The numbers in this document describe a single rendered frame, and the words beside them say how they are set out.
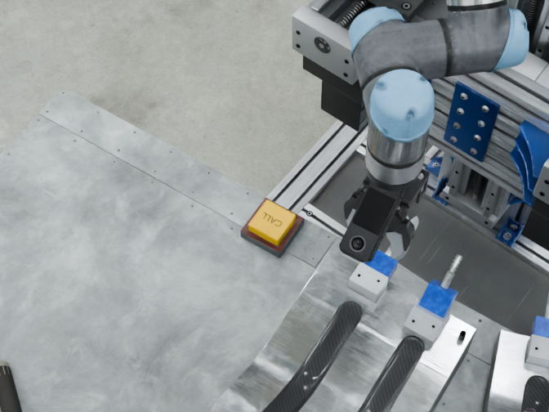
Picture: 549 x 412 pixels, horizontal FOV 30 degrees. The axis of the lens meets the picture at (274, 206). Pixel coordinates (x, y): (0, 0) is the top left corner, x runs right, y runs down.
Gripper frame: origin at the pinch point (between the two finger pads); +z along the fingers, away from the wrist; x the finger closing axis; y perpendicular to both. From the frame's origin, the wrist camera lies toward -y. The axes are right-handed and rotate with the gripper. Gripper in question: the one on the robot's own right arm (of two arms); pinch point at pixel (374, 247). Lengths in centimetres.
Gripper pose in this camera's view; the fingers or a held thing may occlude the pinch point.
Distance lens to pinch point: 151.0
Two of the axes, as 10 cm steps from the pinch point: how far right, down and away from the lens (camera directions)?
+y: 5.4, -7.3, 4.2
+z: 0.1, 5.1, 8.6
